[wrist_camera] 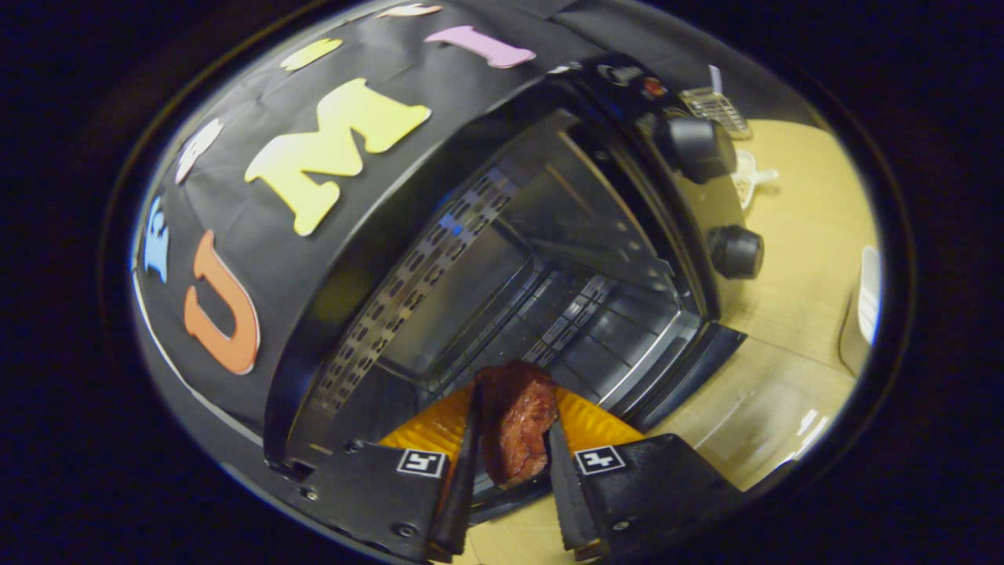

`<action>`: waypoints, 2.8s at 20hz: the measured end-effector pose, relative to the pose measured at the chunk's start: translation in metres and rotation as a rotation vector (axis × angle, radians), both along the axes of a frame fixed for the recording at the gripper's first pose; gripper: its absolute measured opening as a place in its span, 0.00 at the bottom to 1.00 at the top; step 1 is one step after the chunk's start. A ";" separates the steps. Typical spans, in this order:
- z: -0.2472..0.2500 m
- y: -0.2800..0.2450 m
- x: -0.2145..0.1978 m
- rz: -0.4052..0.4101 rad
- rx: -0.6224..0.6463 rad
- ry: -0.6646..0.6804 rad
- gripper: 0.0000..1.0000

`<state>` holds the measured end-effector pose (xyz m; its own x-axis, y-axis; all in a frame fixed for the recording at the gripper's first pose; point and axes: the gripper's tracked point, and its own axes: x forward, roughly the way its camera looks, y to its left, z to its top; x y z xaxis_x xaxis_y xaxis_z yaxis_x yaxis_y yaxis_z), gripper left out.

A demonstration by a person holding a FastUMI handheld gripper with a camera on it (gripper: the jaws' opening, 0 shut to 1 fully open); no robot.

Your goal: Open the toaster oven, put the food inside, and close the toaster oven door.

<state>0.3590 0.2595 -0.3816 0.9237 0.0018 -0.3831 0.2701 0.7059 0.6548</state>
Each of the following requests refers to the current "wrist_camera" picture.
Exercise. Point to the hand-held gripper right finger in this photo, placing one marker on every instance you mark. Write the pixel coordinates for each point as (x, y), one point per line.
(569, 494)

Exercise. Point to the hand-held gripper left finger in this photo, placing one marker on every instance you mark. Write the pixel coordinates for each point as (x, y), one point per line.
(459, 486)

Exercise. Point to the brown meat piece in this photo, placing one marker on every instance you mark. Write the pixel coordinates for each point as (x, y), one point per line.
(514, 424)

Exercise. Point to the black toaster oven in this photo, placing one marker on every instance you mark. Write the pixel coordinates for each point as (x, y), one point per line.
(694, 145)

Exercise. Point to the white divided grain dish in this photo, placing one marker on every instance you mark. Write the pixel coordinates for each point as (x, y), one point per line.
(745, 184)

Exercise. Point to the white rectangular tray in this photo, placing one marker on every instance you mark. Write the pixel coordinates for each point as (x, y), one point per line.
(867, 298)

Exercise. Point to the metal mesh utensil holder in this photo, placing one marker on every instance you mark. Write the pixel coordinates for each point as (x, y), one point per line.
(718, 110)

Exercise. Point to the white utensil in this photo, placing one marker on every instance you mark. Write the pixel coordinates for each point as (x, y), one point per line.
(715, 78)

